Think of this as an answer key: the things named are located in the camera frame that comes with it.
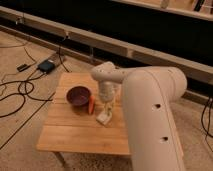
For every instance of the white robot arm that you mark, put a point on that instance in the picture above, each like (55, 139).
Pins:
(146, 94)

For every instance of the black power adapter box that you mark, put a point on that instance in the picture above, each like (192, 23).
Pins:
(46, 66)

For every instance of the small black plug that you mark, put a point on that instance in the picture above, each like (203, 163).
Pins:
(23, 67)

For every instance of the dark purple bowl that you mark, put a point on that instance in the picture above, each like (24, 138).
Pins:
(78, 95)

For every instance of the wooden table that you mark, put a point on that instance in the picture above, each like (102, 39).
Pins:
(67, 129)

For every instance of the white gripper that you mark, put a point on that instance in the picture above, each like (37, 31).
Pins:
(107, 92)

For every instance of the orange carrot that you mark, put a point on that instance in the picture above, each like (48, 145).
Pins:
(91, 104)

